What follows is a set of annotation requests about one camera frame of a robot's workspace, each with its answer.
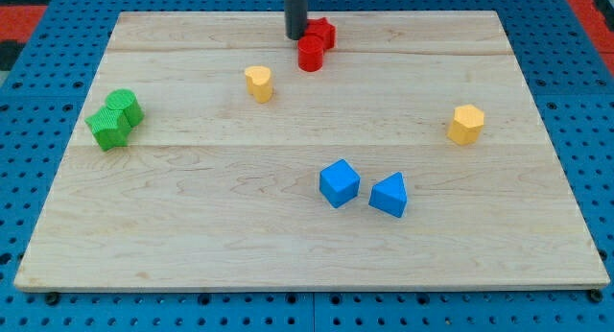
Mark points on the red star block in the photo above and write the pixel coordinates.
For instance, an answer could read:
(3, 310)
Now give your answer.
(322, 29)

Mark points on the yellow heart block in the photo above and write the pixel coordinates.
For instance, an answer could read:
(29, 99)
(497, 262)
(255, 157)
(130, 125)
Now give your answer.
(259, 82)

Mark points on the green cylinder block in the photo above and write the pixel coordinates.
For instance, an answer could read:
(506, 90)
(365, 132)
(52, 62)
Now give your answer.
(125, 100)

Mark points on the blue cube block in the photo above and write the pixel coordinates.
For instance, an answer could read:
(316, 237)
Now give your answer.
(339, 183)

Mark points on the red cylinder block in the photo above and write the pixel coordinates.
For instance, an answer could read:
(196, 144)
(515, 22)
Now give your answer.
(310, 53)

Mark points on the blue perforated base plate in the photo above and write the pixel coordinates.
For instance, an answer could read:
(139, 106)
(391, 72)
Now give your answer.
(42, 96)

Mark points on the green star block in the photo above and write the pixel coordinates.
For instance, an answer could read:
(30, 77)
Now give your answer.
(110, 128)

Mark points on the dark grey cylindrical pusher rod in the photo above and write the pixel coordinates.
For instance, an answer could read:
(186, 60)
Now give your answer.
(296, 19)

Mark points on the blue triangular prism block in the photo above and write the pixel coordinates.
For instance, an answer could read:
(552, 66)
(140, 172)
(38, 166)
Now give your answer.
(389, 195)

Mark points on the yellow hexagon block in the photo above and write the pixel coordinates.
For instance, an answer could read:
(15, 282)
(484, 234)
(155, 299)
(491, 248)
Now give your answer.
(466, 125)

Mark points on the light wooden board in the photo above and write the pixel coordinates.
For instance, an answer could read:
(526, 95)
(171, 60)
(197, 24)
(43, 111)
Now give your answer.
(219, 193)

